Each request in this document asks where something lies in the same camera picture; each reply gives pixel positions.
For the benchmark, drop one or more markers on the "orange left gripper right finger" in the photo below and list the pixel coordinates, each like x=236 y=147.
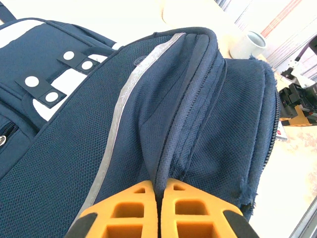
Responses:
x=193 y=213

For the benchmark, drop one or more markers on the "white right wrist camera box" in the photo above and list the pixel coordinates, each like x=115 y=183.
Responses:
x=303 y=80

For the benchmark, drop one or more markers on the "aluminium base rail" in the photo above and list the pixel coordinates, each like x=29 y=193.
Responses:
x=307 y=220

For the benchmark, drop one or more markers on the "navy blue backpack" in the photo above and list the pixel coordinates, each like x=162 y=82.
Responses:
x=74 y=148

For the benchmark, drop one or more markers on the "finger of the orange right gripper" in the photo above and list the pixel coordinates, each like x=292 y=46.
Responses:
x=291 y=122
x=305 y=119

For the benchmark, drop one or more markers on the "small printed card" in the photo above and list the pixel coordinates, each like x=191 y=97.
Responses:
x=281 y=131

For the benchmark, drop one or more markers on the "grey cup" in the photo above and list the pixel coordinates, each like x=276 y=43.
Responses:
x=247 y=45

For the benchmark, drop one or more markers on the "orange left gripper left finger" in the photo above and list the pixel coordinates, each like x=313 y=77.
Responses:
x=123 y=213

